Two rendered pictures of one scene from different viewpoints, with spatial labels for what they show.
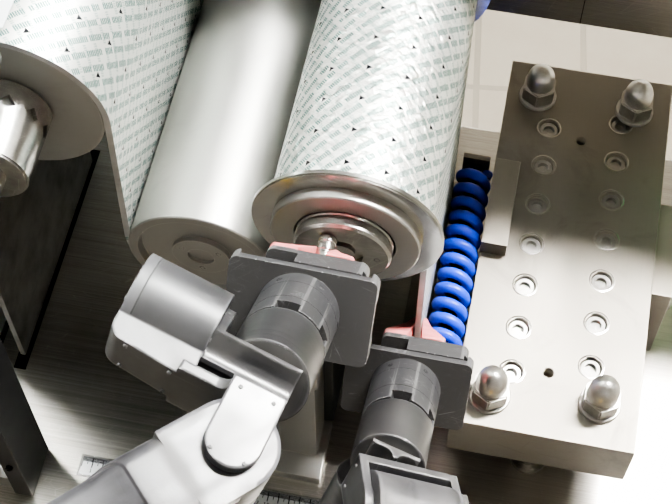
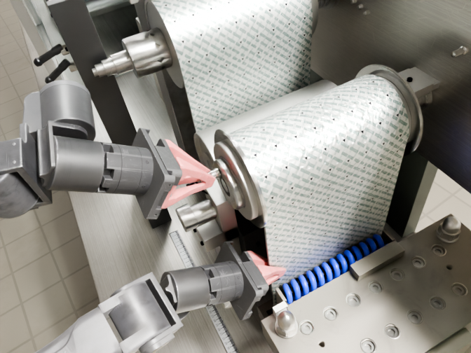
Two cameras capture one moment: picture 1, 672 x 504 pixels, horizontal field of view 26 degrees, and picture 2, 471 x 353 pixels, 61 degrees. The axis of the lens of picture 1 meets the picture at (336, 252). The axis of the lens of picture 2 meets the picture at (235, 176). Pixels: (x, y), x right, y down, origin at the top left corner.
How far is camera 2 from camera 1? 73 cm
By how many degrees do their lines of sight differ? 36
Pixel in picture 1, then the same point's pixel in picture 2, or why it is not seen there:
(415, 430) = (189, 288)
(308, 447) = not seen: hidden behind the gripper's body
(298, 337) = (76, 154)
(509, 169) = (395, 248)
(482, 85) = not seen: outside the picture
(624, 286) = (401, 344)
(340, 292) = (155, 172)
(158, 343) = (33, 113)
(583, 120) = (460, 260)
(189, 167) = (224, 124)
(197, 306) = (57, 108)
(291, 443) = not seen: hidden behind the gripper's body
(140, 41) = (228, 53)
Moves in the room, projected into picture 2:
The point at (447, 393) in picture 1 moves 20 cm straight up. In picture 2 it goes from (243, 298) to (224, 213)
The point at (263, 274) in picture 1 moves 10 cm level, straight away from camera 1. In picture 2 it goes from (142, 143) to (203, 102)
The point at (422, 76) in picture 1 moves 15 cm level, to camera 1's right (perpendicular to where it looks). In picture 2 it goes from (324, 134) to (429, 199)
